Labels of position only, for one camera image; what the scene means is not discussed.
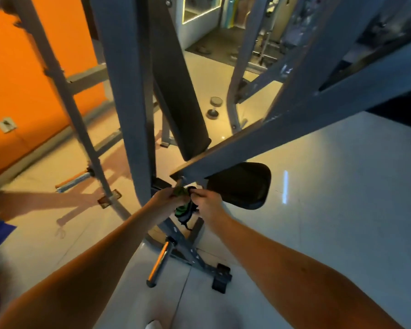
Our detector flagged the person's right hand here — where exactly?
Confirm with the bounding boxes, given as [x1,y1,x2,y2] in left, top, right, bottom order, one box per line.
[189,188,231,229]

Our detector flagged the person's left hand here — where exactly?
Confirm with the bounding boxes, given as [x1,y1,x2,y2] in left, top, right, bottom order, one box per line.
[147,186,190,221]

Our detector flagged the green cleaning cloth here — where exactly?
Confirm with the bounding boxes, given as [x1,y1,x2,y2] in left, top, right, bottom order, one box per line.
[174,187,200,226]

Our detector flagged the grey steel gym machine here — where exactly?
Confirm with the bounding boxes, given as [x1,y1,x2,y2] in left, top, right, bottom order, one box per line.
[0,0,411,294]

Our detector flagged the person's left forearm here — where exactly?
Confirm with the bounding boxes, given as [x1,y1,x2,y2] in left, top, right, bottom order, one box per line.
[0,205,172,329]

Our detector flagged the person's right forearm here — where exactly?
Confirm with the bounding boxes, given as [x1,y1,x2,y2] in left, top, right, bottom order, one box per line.
[209,214,406,329]

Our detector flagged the chrome weight storage peg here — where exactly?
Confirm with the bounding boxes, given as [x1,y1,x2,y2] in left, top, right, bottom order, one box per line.
[146,236,174,288]
[55,168,95,194]

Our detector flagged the black dumbbell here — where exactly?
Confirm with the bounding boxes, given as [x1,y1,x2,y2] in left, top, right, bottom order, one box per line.
[205,96,224,121]

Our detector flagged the white wall outlet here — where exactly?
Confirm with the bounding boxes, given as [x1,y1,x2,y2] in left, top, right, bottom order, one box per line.
[0,117,17,133]

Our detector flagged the white pillar with lit frame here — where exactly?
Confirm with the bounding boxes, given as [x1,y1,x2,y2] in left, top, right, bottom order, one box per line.
[171,0,228,51]

